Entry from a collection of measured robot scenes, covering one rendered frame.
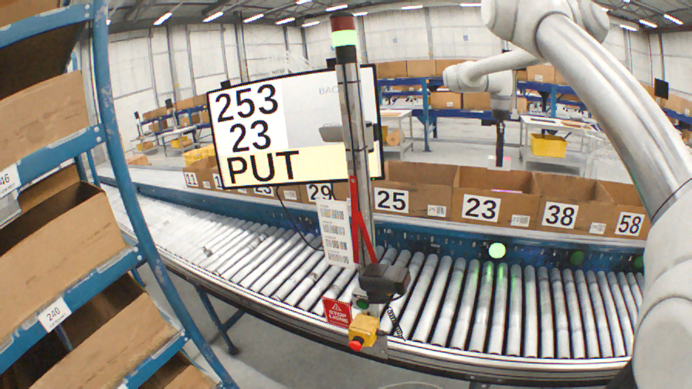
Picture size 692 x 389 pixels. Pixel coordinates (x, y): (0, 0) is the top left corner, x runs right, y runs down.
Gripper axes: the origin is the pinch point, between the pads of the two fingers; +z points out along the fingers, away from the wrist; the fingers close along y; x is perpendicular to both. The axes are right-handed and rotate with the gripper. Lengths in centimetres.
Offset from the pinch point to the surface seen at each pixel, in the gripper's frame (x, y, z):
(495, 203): 0.3, -8.4, 17.3
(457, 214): 16.4, -8.1, 24.7
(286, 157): 56, -63, -16
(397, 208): 44, -8, 25
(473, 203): 9.7, -8.4, 18.3
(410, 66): 149, 444, -42
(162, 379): 66, -121, 22
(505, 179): -5.3, 20.7, 17.3
